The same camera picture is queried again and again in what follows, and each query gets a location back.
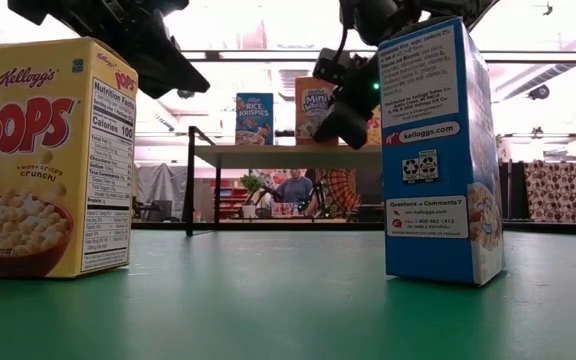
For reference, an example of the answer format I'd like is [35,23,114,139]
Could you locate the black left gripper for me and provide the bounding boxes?
[7,0,212,100]

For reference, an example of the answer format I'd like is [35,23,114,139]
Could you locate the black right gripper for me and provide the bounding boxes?
[311,54,383,151]

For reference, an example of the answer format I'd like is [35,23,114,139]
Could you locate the orange Mini Wheats cereal box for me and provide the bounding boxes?
[294,76,340,147]

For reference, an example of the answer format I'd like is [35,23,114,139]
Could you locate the blue Rice Krispies cereal box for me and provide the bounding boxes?
[377,17,507,287]
[234,92,275,147]

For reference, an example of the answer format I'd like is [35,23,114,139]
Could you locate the person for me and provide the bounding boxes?
[273,168,315,205]

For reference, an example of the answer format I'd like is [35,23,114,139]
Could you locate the black overhead truss bar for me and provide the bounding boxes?
[180,49,576,64]

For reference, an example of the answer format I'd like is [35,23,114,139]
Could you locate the grey cloth cover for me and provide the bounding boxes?
[134,162,189,222]

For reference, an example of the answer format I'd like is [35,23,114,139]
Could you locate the background potted plant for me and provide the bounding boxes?
[240,174,265,220]

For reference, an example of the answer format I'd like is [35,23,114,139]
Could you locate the red storage shelves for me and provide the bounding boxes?
[220,185,249,220]

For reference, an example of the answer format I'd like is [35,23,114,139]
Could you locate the green table mat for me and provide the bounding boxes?
[0,229,576,360]

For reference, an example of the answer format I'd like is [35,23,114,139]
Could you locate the patterned curtain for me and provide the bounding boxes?
[522,160,576,224]

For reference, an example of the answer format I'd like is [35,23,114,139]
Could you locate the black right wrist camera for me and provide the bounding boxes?
[312,47,355,87]

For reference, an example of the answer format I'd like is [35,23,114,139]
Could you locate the black metal table frame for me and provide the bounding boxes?
[131,219,576,237]

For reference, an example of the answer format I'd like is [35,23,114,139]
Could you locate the wooden shelf black frame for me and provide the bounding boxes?
[181,125,384,237]

